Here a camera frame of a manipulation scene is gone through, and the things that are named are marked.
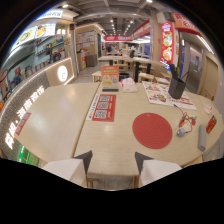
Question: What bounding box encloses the printed menu sheet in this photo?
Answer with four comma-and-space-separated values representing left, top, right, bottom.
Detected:
142, 80, 198, 111

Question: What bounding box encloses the black chopstick holder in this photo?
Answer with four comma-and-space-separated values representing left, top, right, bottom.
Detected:
167, 63, 187, 100

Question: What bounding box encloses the red card packet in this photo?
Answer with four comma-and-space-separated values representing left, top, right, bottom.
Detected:
205, 114, 218, 135

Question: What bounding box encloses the grey cylinder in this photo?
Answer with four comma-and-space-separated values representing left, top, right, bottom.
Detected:
197, 124, 208, 152

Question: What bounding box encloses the small red table sticker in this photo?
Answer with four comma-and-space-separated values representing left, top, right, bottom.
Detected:
14, 111, 33, 137

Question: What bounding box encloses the round red mat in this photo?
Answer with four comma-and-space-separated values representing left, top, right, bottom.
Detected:
131, 112, 174, 150

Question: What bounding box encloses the small pink packet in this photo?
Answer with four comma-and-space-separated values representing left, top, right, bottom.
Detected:
203, 102, 214, 115

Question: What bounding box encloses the red hanging poster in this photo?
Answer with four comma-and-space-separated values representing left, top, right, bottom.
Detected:
159, 21, 175, 66

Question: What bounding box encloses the red QR code sticker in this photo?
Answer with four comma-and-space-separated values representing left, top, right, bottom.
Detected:
85, 93, 117, 123

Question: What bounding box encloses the red cable with keys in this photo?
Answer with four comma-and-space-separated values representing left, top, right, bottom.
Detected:
172, 103, 198, 138

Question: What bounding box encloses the wooden stool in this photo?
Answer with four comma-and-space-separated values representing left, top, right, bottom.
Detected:
90, 70, 103, 83

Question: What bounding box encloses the tissue packet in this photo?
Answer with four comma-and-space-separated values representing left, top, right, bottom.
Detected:
120, 77, 138, 93

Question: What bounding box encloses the orange table sign stand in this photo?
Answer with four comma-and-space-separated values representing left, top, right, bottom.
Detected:
100, 65, 120, 93

